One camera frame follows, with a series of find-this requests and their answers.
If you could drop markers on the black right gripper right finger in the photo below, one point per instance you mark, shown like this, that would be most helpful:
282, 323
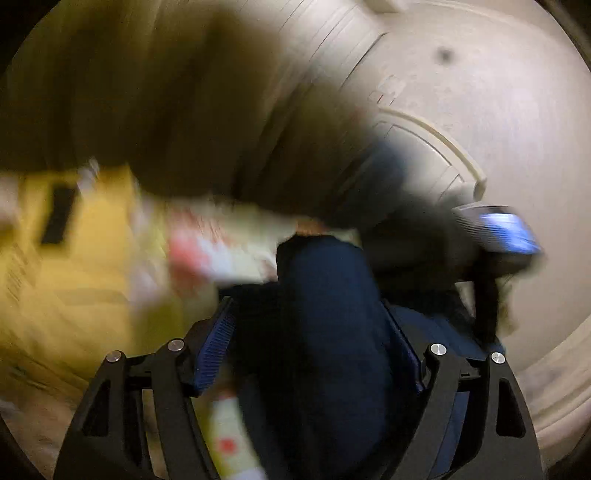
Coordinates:
474, 421

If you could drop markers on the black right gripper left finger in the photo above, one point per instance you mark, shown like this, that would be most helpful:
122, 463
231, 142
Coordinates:
107, 437

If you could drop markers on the navy blue puffer jacket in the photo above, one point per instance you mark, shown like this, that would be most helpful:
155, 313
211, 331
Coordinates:
327, 381

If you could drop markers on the white wooden headboard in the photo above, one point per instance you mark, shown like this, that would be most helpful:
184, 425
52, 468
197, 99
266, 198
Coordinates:
438, 167

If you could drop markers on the yellow bed sheet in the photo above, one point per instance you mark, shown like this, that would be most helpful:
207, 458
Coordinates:
83, 273

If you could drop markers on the floral bed quilt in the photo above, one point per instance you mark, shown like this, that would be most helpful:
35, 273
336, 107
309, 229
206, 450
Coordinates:
186, 251

